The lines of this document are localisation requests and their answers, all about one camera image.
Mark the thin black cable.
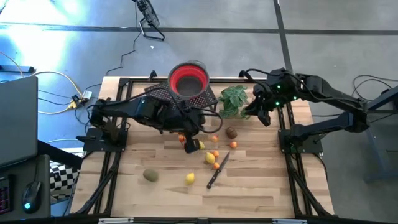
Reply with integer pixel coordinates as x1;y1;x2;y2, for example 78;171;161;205
352;73;398;103

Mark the white metal bracket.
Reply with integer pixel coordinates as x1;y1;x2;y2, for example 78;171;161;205
272;218;308;224
98;217;134;224

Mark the yellow cable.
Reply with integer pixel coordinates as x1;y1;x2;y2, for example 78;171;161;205
0;51;85;115

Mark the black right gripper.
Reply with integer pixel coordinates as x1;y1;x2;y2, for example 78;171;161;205
244;85;280;127

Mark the black computer mouse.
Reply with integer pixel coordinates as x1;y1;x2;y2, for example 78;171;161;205
21;180;42;215

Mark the olive green kiwi fruit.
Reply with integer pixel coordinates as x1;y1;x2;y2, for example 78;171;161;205
142;168;159;183

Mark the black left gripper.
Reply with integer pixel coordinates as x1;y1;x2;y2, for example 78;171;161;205
174;108;208;154

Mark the grey laptop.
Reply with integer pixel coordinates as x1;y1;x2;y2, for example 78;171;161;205
0;75;39;169

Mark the black perforated metal rack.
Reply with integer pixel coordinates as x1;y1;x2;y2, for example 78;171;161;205
144;79;218;110

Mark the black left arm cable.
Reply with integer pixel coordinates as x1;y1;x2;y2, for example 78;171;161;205
195;107;224;134

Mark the black aluminium table frame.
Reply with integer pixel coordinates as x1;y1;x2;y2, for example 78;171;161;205
70;76;336;218

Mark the dark grey desk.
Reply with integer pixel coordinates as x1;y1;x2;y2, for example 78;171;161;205
0;154;52;222

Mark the black floor cable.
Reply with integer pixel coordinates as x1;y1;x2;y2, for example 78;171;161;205
83;2;139;91

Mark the grey power adapter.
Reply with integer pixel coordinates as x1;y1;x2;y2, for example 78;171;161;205
70;90;93;110

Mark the dark blue metal table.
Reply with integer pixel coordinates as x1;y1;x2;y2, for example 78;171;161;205
362;85;398;184

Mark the red collapsible colander grey rim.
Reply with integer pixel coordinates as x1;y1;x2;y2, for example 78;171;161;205
167;59;210;101

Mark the black keyboard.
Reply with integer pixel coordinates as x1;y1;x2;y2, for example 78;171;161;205
0;175;14;216

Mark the black handled kitchen knife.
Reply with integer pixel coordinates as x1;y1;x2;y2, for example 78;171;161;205
206;151;231;190

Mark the black white checkerboard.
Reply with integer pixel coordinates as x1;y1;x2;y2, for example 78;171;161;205
49;160;81;205

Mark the brown kiwi fruit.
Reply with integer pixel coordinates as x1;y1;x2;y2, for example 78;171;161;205
224;126;238;140

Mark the black flat bar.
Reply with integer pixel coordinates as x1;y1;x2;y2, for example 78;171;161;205
0;64;35;75

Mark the green plant white pot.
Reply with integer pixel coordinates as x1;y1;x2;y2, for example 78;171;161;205
216;84;252;121

